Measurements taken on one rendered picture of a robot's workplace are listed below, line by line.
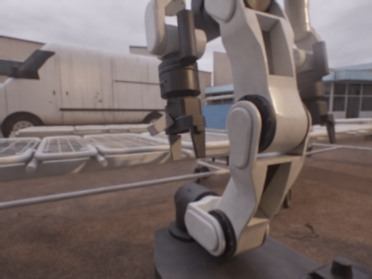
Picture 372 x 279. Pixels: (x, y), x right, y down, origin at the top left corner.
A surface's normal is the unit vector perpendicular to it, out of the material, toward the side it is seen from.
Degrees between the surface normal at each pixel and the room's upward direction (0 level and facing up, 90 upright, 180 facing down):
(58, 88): 89
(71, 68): 88
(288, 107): 66
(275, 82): 80
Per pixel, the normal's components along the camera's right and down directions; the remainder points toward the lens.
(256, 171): 0.48, 0.27
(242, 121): -0.88, 0.07
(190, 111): 0.47, -0.10
